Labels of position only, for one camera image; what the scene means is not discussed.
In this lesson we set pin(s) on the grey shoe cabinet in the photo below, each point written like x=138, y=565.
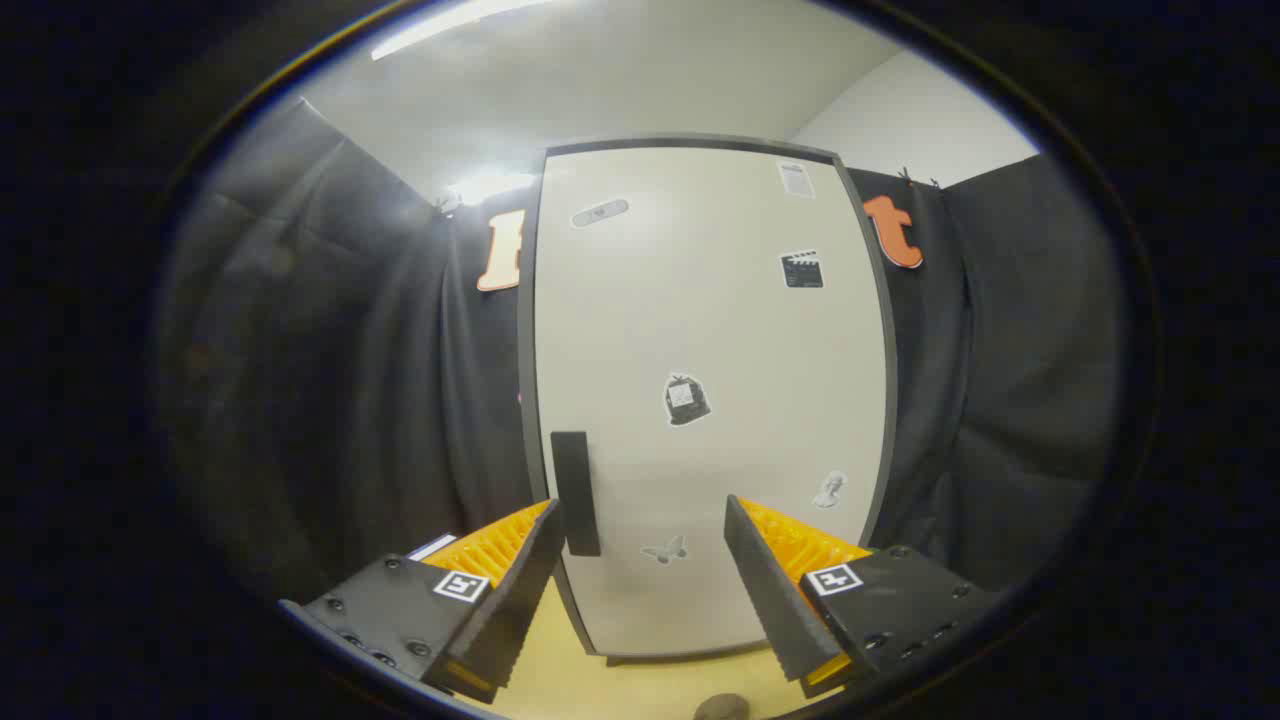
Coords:
x=887, y=330

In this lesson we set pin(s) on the white shoe cabinet door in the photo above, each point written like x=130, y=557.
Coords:
x=700, y=330

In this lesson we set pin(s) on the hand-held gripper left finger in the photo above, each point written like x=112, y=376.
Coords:
x=515, y=605

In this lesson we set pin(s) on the black backdrop cloth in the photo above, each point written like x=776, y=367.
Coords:
x=330, y=400

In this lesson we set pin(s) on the white cover book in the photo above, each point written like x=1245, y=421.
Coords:
x=432, y=547

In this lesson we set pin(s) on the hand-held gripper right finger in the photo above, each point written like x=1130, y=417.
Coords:
x=765, y=600

